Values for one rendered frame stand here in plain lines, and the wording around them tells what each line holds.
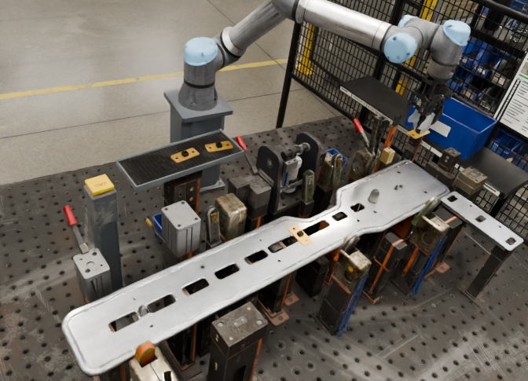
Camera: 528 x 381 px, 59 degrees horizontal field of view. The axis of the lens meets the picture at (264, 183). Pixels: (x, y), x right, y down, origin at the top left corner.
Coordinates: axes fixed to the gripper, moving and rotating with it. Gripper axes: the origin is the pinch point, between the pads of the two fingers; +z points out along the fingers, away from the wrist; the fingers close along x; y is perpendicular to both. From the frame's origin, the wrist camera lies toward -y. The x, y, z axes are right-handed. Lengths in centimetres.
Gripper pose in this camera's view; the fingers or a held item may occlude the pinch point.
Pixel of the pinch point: (420, 128)
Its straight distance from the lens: 162.0
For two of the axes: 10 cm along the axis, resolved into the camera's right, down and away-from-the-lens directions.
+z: -1.2, 7.5, 6.5
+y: -7.9, 3.3, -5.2
